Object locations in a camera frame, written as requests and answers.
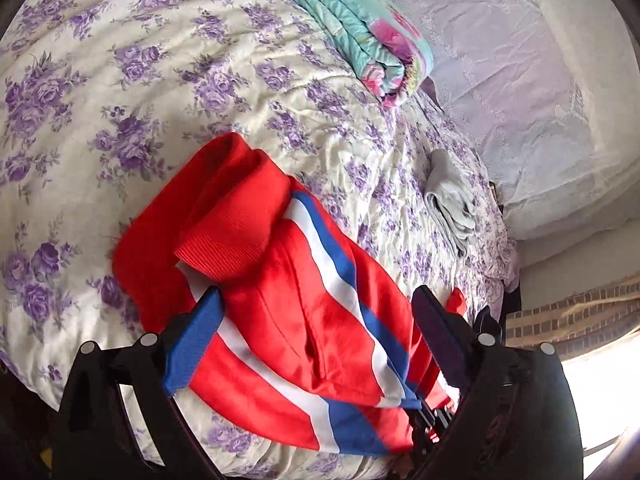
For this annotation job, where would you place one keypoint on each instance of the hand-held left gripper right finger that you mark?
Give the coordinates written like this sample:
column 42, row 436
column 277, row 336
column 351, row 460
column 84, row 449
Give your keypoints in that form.
column 440, row 332

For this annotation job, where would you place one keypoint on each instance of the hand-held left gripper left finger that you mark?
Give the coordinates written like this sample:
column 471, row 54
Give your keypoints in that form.
column 195, row 340

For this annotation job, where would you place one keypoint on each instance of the red pants with striped sides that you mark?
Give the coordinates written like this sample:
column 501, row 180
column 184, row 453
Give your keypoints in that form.
column 260, row 270

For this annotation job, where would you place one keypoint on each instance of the grey pants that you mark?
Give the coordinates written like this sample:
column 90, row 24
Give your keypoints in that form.
column 452, row 200

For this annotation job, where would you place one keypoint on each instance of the purple floral bed sheet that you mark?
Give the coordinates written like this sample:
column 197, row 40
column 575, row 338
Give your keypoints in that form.
column 150, row 85

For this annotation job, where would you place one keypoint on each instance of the white lace cover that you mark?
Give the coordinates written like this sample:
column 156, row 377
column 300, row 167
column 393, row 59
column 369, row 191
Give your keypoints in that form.
column 525, row 85

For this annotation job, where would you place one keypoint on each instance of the folded teal floral blanket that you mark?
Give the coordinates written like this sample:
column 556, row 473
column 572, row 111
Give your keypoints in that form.
column 360, row 35

